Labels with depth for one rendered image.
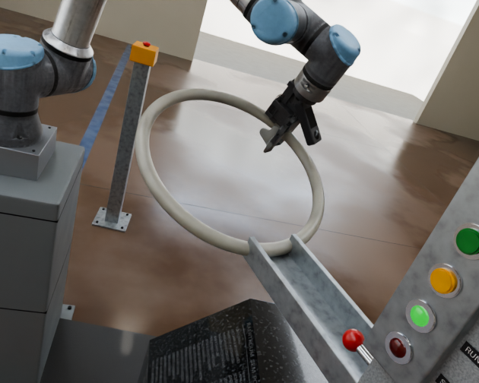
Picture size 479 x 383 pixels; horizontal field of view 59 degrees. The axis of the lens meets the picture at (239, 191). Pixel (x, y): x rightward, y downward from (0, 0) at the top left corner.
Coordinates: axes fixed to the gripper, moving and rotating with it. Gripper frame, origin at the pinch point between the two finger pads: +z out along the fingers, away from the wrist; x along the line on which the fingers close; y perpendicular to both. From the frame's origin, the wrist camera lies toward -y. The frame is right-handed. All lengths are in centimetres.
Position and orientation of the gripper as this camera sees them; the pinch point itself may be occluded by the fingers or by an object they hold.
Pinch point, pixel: (273, 147)
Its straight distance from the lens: 122.1
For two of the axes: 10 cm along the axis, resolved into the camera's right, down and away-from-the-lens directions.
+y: -6.9, -7.1, 1.4
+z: -4.5, 5.7, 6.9
